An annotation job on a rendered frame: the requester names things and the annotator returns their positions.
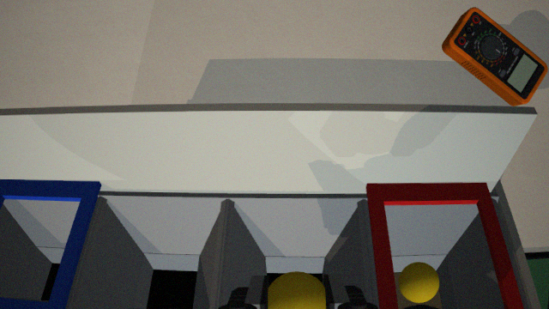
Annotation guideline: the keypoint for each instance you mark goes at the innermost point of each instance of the orange digital multimeter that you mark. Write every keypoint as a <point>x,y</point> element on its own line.
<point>495,57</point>

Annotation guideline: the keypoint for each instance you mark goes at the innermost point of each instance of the dark red rectangular frame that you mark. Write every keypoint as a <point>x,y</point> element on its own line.
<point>432,194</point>

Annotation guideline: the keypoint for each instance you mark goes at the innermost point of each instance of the dark blue rectangular frame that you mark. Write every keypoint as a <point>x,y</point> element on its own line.
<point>85,192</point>

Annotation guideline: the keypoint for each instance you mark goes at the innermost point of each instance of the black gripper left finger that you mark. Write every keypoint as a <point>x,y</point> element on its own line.
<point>253,297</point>

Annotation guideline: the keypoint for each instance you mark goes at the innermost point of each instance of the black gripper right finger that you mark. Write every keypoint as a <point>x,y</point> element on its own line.
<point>337,296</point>

